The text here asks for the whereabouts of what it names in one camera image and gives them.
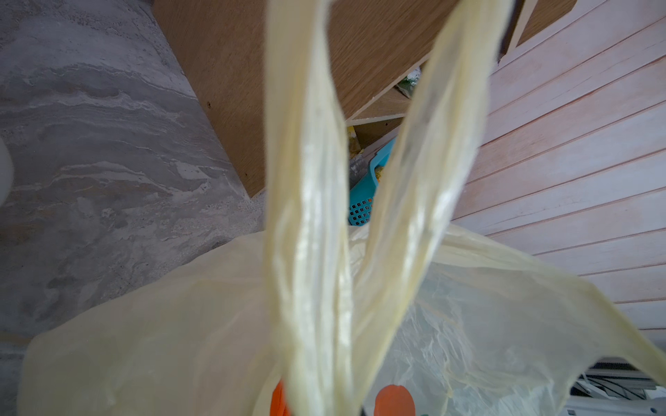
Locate yellow plastic grocery bag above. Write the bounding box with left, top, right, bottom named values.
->
left=17, top=1, right=665, bottom=415

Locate orange toy pumpkin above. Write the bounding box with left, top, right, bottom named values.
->
left=373, top=385, right=416, bottom=416

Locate teal plastic basket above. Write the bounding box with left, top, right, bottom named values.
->
left=348, top=138, right=396, bottom=226

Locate yellow chips packet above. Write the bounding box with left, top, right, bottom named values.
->
left=347, top=126, right=362, bottom=159

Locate green snack packet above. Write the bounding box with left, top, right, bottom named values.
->
left=395, top=67, right=421, bottom=99

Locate wooden shelf unit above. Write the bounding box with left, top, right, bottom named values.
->
left=152, top=0, right=579, bottom=199

